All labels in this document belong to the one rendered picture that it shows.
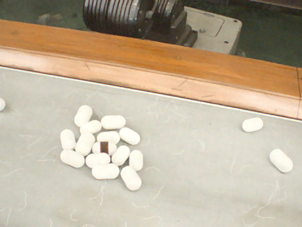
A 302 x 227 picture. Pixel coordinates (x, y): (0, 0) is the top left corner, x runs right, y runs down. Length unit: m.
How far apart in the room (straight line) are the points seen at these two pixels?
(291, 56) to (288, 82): 1.56
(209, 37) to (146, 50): 0.64
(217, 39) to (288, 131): 0.73
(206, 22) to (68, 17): 1.16
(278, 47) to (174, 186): 1.83
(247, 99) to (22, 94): 0.36
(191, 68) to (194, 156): 0.17
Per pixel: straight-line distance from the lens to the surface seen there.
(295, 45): 2.35
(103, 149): 0.53
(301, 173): 0.58
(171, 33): 1.12
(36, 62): 0.70
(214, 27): 1.37
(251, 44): 2.24
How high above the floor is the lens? 1.15
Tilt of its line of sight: 43 degrees down
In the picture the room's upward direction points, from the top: 4 degrees clockwise
